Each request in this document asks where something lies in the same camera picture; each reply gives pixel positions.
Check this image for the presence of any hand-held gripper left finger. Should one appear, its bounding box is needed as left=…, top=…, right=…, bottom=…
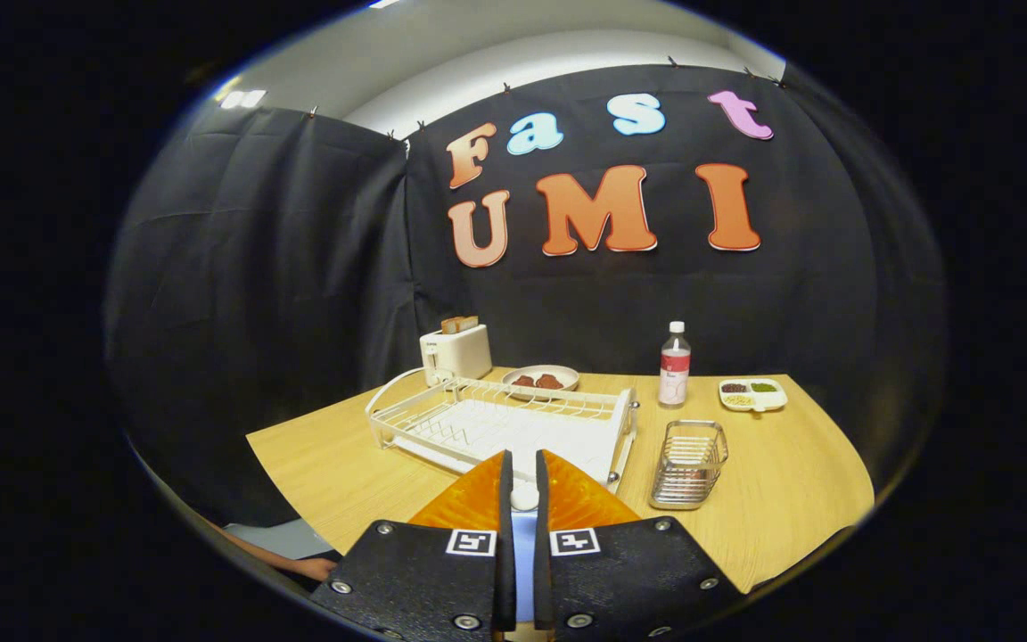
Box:
left=310, top=450, right=517, bottom=642

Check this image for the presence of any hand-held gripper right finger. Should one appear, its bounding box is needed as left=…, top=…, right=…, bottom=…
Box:
left=533, top=449, right=744, bottom=642

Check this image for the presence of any blue plate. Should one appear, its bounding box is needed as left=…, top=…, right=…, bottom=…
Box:
left=512, top=510, right=538, bottom=623

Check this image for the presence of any white wire dish rack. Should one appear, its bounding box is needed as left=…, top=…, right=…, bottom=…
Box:
left=365, top=367, right=639, bottom=493

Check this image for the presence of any metal wire basket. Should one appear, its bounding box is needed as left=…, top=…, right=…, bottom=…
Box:
left=649, top=420, right=730, bottom=511

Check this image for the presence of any beige oval plate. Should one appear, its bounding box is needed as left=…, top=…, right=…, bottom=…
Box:
left=502, top=364, right=581, bottom=393

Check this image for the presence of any white divided dish with beans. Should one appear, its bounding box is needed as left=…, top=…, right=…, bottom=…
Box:
left=718, top=378, right=788, bottom=414

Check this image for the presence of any cream toaster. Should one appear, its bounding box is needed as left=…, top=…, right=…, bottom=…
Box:
left=419, top=323, right=494, bottom=386

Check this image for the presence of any clear bottle with red label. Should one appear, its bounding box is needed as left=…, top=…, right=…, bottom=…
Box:
left=659, top=321, right=693, bottom=409

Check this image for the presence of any person's light clothing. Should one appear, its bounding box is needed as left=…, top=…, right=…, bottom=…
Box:
left=224, top=519, right=336, bottom=561

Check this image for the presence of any black backdrop cloth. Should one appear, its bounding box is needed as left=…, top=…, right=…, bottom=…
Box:
left=103, top=62, right=951, bottom=527

